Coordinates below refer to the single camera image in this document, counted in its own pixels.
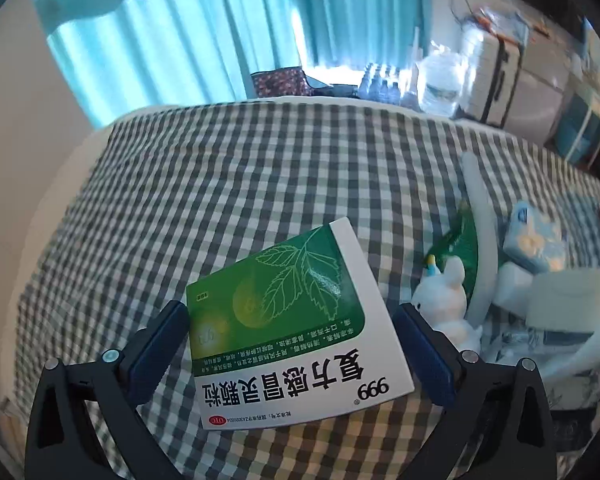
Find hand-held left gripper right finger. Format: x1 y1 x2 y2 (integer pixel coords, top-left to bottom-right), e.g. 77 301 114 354
392 302 571 480

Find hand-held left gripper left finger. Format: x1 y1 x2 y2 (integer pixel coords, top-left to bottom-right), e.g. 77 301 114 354
25 300 191 480

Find green and white medicine box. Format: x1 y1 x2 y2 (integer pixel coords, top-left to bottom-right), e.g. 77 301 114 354
186 217 415 431

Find small white bottles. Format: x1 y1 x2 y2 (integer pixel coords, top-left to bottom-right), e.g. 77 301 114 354
459 151 536 323

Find white lace cloth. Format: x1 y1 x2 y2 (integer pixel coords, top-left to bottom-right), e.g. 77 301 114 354
525 267 600 381

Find dark blue patterned pouch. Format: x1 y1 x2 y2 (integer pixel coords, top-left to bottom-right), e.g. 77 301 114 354
482 325 600 456

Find light blue tissue packet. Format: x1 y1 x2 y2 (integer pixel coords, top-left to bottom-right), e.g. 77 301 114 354
502 201 568 273

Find green checkered bed sheet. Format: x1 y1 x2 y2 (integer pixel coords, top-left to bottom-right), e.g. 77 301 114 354
0 100 600 480

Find large clear water jug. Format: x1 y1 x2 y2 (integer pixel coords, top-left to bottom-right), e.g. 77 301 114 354
415 42 476 117

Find pack of water bottles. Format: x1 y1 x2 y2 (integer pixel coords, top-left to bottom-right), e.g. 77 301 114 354
357 62 418 106

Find blue plastic basket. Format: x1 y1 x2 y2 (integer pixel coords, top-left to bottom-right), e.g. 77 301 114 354
555 95 598 161

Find silver mini fridge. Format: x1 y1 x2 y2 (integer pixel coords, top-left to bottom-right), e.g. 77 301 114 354
502 35 573 143

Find dark floral bag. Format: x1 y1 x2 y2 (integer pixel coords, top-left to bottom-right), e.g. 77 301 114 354
251 66 311 98

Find white suitcase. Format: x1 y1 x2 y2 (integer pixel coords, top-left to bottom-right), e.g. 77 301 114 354
460 25 526 128

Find wide teal window curtain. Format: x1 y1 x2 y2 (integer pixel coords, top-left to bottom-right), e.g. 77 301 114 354
30 0 431 128

